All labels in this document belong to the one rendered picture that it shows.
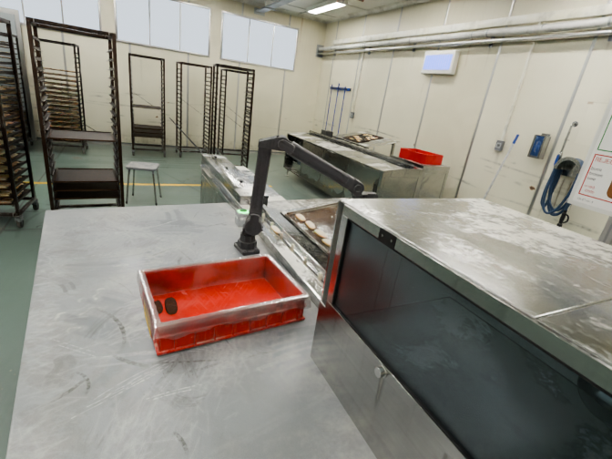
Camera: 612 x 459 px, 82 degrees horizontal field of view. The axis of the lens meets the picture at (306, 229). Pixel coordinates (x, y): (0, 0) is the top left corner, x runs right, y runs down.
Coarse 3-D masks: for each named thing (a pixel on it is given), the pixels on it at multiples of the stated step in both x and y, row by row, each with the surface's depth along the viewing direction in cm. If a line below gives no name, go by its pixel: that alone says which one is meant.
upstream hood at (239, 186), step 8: (208, 160) 287; (216, 160) 291; (224, 160) 295; (216, 168) 263; (224, 168) 267; (232, 168) 271; (216, 176) 264; (224, 176) 246; (232, 176) 249; (240, 176) 253; (224, 184) 242; (232, 184) 229; (240, 184) 232; (248, 184) 234; (232, 192) 224; (240, 192) 214; (248, 192) 216; (240, 200) 209; (248, 200) 211; (264, 200) 216
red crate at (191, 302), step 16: (208, 288) 128; (224, 288) 130; (240, 288) 131; (256, 288) 133; (272, 288) 134; (192, 304) 118; (208, 304) 119; (224, 304) 120; (240, 304) 121; (160, 320) 108; (272, 320) 111; (288, 320) 115; (192, 336) 98; (208, 336) 101; (224, 336) 104; (160, 352) 94
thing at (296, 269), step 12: (216, 180) 263; (228, 192) 233; (264, 228) 181; (264, 240) 173; (276, 240) 167; (276, 252) 159; (288, 252) 157; (288, 264) 148; (300, 264) 148; (300, 276) 138; (312, 276) 139; (312, 288) 131; (312, 300) 129
